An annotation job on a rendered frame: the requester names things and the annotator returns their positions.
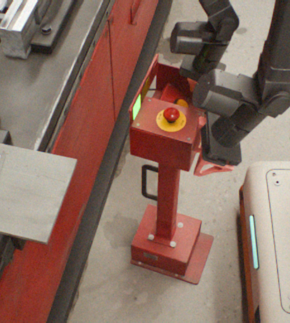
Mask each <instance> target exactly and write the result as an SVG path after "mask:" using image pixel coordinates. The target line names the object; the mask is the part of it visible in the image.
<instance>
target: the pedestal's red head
mask: <svg viewBox="0 0 290 323"><path fill-rule="evenodd" d="M156 60H157V74H156V91H155V93H154V95H153V97H152V98H151V97H147V96H145V99H143V102H142V88H143V84H145V82H146V79H147V78H148V76H149V87H150V72H151V70H152V66H154V64H155V62H156ZM179 71H180V69H179V68H178V67H176V66H170V65H167V64H163V63H159V55H158V54H156V56H155V58H154V61H152V63H151V65H150V67H149V69H148V72H147V74H146V76H145V78H144V79H143V81H142V84H141V86H140V88H139V90H138V93H137V94H136V95H135V97H134V100H133V102H132V104H131V106H130V109H129V113H130V154H131V155H134V156H138V157H139V158H143V159H146V160H150V161H153V162H157V163H161V164H164V165H166V166H169V167H173V168H177V169H180V170H184V171H187V172H189V171H190V168H191V165H192V163H193V161H194V159H195V156H196V152H194V151H192V147H193V144H194V140H195V134H196V126H197V121H198V118H199V117H204V118H207V115H206V114H204V112H205V111H206V110H202V109H198V108H196V107H194V106H193V103H192V96H193V91H190V84H189V82H188V80H187V77H185V76H182V75H180V74H179ZM139 95H140V109H139V111H138V113H137V115H136V116H135V119H134V121H133V106H134V103H135V101H136V100H137V98H138V97H139ZM176 99H181V100H184V101H185V102H187V104H188V106H189V108H186V107H184V106H181V105H176V104H173V102H174V101H175V100H176ZM168 107H175V109H177V110H179V111H181V112H182V113H183V114H184V116H185V119H186V125H184V127H183V128H182V129H180V130H178V131H173V132H170V131H165V130H163V129H161V128H160V127H159V126H158V125H157V121H156V118H157V115H158V113H159V112H161V111H163V110H165V109H167V108H168Z"/></svg>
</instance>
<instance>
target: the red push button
mask: <svg viewBox="0 0 290 323"><path fill-rule="evenodd" d="M163 115H164V118H165V119H166V120H167V122H169V123H173V122H175V120H178V119H179V116H180V113H179V110H177V109H175V107H168V108H167V109H165V111H164V113H163Z"/></svg>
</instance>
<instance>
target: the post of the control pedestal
mask: <svg viewBox="0 0 290 323"><path fill-rule="evenodd" d="M180 173H181V170H180V169H177V168H173V167H169V166H166V165H164V164H161V163H158V183H157V224H156V235H158V236H160V237H164V238H168V239H172V235H173V233H174V230H175V227H176V212H178V196H179V181H180Z"/></svg>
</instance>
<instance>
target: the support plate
mask: <svg viewBox="0 0 290 323"><path fill-rule="evenodd" d="M2 150H4V153H5V155H6V158H5V160H4V163H3V167H2V170H1V173H0V233H2V234H5V235H9V236H10V237H16V238H21V239H25V240H31V241H33V242H37V243H40V244H46V245H47V243H48V241H49V237H50V235H51V232H52V229H53V227H54V225H55V223H56V220H57V216H58V214H59V211H60V209H61V205H62V203H63V200H64V197H65V194H66V191H67V189H68V187H69V184H70V182H71V178H72V176H73V172H74V171H75V167H76V164H77V163H78V160H76V159H72V158H67V157H66V156H60V155H53V154H50V153H43V152H40V151H34V150H28V149H24V148H17V147H14V146H12V145H8V144H1V143H0V155H1V153H2Z"/></svg>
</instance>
